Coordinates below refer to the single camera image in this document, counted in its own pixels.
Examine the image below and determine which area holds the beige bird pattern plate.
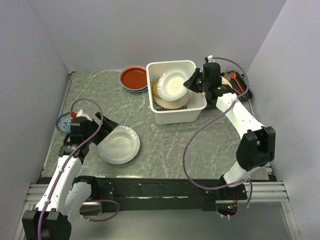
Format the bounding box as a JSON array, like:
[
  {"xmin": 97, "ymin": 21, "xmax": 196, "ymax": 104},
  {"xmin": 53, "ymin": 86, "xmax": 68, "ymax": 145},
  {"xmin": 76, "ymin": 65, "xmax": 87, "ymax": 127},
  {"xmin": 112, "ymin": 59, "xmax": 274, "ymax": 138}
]
[{"xmin": 221, "ymin": 76, "xmax": 233, "ymax": 92}]

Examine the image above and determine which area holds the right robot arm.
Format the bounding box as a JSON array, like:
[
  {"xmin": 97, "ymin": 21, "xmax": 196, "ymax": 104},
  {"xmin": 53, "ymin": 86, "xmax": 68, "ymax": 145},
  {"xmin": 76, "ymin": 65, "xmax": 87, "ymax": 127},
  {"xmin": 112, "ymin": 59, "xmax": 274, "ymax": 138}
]
[{"xmin": 183, "ymin": 62, "xmax": 276, "ymax": 199}]

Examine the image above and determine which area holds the round bamboo mat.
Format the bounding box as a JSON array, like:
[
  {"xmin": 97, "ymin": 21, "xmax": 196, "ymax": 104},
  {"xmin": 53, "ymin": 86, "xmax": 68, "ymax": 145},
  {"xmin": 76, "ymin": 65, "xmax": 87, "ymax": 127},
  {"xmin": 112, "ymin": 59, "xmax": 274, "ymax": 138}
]
[{"xmin": 152, "ymin": 80, "xmax": 160, "ymax": 98}]

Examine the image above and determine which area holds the orange plastic spoon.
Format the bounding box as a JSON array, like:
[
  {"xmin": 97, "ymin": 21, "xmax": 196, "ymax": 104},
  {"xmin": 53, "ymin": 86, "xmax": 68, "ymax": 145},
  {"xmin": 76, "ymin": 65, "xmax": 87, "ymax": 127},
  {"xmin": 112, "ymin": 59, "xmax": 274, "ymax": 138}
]
[{"xmin": 229, "ymin": 71, "xmax": 245, "ymax": 95}]

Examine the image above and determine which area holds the clear plastic cup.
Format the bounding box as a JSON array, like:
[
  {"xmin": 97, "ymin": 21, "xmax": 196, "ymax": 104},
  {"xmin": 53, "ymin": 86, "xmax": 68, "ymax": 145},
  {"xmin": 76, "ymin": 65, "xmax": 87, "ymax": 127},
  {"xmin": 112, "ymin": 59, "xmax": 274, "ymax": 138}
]
[{"xmin": 223, "ymin": 67, "xmax": 237, "ymax": 81}]

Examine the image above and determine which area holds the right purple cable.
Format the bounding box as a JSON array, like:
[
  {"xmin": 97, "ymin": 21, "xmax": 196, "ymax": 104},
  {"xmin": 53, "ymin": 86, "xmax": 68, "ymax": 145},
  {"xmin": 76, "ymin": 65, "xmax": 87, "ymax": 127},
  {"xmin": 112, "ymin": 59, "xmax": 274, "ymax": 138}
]
[{"xmin": 183, "ymin": 56, "xmax": 253, "ymax": 218}]

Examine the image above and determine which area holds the black tray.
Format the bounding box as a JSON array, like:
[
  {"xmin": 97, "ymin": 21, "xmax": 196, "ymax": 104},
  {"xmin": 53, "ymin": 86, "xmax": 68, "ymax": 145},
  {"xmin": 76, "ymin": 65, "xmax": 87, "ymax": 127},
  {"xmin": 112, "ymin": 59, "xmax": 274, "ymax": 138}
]
[{"xmin": 232, "ymin": 72, "xmax": 254, "ymax": 101}]

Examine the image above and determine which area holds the white plastic bin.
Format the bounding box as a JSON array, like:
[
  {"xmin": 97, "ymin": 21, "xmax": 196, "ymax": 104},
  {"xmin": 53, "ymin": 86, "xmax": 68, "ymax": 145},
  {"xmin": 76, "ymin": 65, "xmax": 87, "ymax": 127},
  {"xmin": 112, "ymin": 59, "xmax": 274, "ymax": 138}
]
[{"xmin": 146, "ymin": 60, "xmax": 207, "ymax": 125}]

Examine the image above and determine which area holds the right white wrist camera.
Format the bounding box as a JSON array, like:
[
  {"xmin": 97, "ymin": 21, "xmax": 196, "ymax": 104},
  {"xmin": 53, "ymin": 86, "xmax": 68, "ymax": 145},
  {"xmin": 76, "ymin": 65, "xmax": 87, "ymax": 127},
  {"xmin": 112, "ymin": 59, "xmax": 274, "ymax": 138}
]
[{"xmin": 204, "ymin": 55, "xmax": 216, "ymax": 64}]

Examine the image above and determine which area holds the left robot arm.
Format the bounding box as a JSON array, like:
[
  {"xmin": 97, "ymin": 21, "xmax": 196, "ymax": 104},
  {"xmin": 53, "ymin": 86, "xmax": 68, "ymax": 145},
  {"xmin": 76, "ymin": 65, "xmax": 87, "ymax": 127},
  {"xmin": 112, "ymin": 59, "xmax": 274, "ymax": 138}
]
[{"xmin": 22, "ymin": 111, "xmax": 119, "ymax": 240}]

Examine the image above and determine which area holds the cream floral plate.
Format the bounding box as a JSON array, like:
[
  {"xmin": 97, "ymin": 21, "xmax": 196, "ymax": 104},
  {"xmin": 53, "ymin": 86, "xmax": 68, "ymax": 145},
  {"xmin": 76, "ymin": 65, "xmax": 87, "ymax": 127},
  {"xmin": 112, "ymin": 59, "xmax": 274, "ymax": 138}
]
[{"xmin": 153, "ymin": 92, "xmax": 191, "ymax": 110}]

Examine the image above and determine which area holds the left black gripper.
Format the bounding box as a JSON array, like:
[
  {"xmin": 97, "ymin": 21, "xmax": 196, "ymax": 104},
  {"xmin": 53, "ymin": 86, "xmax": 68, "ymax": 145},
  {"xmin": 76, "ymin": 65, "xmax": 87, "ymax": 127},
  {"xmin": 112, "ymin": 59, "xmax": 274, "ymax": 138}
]
[{"xmin": 84, "ymin": 112, "xmax": 118, "ymax": 145}]

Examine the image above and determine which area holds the red round plate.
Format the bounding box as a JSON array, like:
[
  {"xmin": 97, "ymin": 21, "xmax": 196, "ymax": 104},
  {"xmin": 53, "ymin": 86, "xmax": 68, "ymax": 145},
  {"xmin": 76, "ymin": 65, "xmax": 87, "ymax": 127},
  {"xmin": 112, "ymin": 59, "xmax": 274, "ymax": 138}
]
[{"xmin": 119, "ymin": 65, "xmax": 148, "ymax": 93}]

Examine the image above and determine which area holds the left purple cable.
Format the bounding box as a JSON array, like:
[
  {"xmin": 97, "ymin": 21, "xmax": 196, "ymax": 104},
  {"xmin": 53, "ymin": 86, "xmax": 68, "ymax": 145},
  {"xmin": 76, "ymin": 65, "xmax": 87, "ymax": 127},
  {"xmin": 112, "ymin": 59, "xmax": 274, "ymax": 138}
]
[{"xmin": 36, "ymin": 97, "xmax": 121, "ymax": 240}]

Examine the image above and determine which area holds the purple cable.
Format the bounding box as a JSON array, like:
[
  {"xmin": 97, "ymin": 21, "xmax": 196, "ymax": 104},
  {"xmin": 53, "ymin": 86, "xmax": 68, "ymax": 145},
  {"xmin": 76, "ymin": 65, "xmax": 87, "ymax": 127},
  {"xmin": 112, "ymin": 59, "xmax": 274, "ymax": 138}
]
[
  {"xmin": 183, "ymin": 56, "xmax": 253, "ymax": 218},
  {"xmin": 36, "ymin": 97, "xmax": 121, "ymax": 240}
]

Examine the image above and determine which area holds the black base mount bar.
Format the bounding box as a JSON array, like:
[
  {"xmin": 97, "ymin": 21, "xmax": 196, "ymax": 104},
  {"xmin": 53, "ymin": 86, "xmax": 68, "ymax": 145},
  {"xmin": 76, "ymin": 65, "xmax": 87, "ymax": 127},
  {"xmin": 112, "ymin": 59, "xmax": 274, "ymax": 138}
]
[{"xmin": 88, "ymin": 176, "xmax": 248, "ymax": 213}]

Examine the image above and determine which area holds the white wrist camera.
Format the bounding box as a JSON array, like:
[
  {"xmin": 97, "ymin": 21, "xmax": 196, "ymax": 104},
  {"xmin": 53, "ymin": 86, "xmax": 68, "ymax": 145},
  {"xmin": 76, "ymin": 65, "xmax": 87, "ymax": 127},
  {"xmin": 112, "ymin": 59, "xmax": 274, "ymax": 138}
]
[
  {"xmin": 70, "ymin": 109, "xmax": 93, "ymax": 121},
  {"xmin": 204, "ymin": 55, "xmax": 216, "ymax": 64}
]

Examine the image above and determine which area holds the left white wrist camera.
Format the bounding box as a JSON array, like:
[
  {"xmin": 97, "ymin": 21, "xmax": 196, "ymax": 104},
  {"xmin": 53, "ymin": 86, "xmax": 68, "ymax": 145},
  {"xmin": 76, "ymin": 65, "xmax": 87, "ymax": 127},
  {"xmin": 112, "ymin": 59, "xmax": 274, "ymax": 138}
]
[{"xmin": 70, "ymin": 109, "xmax": 93, "ymax": 121}]

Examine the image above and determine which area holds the aluminium rail frame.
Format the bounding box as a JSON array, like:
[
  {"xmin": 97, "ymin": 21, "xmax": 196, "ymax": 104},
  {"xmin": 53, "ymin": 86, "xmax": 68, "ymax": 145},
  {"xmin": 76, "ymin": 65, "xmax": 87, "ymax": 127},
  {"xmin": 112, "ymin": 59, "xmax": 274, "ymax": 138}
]
[{"xmin": 24, "ymin": 182, "xmax": 289, "ymax": 205}]

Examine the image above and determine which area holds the blue white small bowl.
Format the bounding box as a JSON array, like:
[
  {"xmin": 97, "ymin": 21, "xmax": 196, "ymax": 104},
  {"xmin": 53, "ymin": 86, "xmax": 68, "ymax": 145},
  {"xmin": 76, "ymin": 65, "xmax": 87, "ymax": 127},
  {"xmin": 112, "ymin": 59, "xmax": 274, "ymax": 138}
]
[{"xmin": 56, "ymin": 112, "xmax": 72, "ymax": 133}]

